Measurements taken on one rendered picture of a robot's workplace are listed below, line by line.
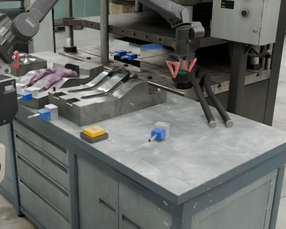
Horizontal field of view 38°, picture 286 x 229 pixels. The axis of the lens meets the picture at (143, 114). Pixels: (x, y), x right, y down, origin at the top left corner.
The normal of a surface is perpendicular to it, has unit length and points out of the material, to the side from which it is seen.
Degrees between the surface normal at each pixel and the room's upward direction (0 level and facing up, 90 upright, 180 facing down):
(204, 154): 0
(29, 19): 68
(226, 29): 90
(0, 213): 0
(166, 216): 90
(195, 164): 0
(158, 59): 90
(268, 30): 90
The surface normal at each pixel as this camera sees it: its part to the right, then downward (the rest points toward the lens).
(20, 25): 0.54, -0.07
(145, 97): 0.66, 0.28
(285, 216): 0.02, -0.93
